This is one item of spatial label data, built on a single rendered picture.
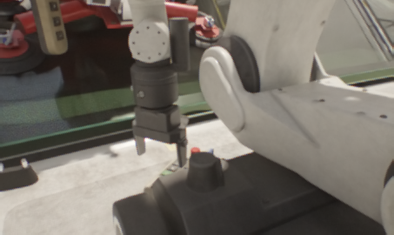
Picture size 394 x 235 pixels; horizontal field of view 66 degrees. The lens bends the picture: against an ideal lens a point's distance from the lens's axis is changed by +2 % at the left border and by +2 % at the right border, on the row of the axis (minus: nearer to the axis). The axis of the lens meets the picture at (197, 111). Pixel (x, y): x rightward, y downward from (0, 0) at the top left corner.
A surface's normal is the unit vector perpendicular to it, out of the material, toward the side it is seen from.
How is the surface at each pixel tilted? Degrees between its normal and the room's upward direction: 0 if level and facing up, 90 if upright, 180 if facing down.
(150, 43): 90
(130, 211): 6
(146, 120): 90
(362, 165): 90
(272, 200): 0
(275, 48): 107
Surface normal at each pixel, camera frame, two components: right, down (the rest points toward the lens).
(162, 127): -0.48, 0.35
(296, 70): 0.44, 0.40
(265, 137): -0.64, 0.47
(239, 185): -0.03, -0.92
